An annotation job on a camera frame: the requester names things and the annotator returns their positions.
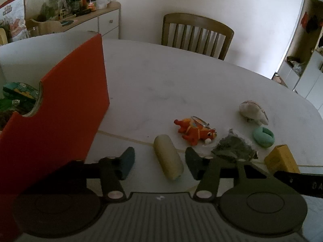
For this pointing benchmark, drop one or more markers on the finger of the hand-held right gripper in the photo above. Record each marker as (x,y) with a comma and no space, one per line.
(290,181)

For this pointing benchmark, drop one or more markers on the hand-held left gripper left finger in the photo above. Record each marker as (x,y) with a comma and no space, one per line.
(126,161)

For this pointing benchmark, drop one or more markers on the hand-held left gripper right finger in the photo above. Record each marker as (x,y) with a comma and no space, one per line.
(194,162)

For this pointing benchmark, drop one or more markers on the beige cylinder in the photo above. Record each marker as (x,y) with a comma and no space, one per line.
(167,156)

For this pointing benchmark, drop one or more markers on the red cardboard box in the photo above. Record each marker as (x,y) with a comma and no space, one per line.
(68,100)

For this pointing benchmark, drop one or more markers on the green printed packet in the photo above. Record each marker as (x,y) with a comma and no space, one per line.
(21,89)

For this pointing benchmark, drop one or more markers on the blue printed table mat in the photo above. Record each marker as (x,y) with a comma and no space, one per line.
(143,163)

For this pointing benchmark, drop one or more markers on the yellow small box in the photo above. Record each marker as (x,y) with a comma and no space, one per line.
(282,157)

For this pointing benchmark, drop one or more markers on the orange toy crab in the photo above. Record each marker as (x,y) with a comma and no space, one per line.
(196,131)

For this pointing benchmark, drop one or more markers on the grey-green cloth scrap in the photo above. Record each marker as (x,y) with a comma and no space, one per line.
(234,146)

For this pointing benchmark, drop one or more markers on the white seashell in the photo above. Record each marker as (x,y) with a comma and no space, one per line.
(253,111)

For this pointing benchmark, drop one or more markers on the brown wooden chair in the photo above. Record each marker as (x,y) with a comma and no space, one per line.
(199,34)

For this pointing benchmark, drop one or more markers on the white wooden sideboard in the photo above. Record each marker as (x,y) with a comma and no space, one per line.
(101,21)

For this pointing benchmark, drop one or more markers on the wooden tray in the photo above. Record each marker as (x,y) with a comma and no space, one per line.
(45,26)

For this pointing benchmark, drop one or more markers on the red black hanging bag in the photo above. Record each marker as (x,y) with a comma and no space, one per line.
(311,22)

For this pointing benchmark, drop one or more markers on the yellow plastic item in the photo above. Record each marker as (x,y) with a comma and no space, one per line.
(2,36)

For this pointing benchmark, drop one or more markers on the red white printed bag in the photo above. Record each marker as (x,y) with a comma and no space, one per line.
(14,17)

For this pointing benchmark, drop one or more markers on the white wall cabinet unit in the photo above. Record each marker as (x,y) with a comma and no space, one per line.
(309,63)

